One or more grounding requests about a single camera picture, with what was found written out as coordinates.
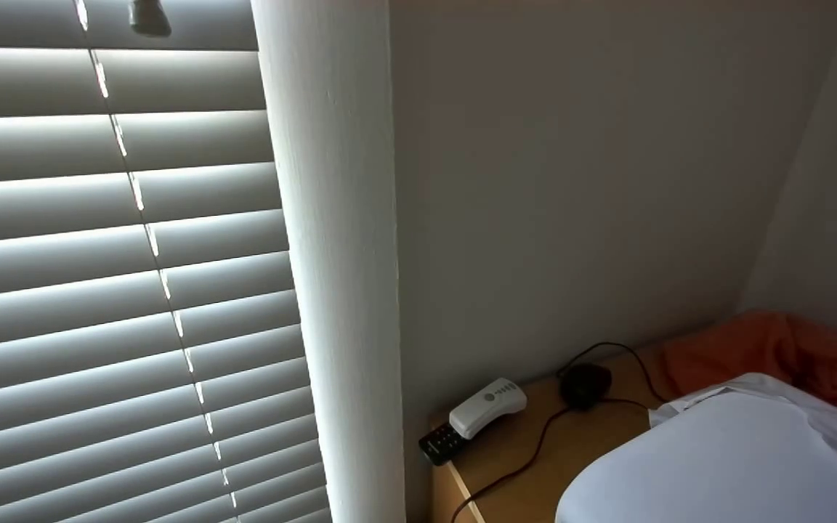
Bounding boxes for white handheld device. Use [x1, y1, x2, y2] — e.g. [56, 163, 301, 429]
[444, 374, 529, 441]

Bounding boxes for black remote control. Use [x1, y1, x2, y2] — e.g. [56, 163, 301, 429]
[415, 420, 470, 468]

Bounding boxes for black round adapter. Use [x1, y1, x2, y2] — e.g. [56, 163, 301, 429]
[557, 361, 615, 409]

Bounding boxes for long wooden dresser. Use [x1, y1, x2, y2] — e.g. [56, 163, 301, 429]
[428, 337, 691, 523]

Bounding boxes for white window blinds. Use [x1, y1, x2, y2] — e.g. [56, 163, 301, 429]
[0, 0, 333, 523]

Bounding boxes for orange cloth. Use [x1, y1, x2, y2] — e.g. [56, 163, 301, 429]
[650, 310, 837, 433]

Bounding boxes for thin black cable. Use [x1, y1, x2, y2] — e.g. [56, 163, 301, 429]
[444, 339, 673, 523]

